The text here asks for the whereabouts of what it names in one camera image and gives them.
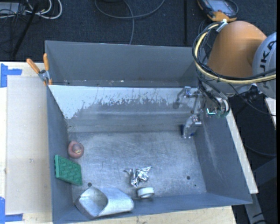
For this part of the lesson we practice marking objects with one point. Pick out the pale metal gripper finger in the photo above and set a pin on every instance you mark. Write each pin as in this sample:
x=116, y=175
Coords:
x=190, y=126
x=182, y=97

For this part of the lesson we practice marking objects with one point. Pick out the grey metal bin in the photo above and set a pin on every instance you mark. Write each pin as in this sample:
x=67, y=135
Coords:
x=140, y=153

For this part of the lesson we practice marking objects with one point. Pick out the crumpled silver foil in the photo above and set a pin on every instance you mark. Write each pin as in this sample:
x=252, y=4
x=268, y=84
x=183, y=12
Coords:
x=138, y=176

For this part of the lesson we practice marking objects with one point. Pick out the red-brown toy fruit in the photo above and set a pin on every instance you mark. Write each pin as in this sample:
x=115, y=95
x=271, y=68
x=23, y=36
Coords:
x=75, y=149

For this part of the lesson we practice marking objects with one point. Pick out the dark green flat block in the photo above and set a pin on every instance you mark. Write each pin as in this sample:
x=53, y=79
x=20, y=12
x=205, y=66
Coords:
x=68, y=170

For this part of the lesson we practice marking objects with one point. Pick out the pale wood flat board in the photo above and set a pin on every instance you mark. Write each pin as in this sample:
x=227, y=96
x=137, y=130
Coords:
x=25, y=136

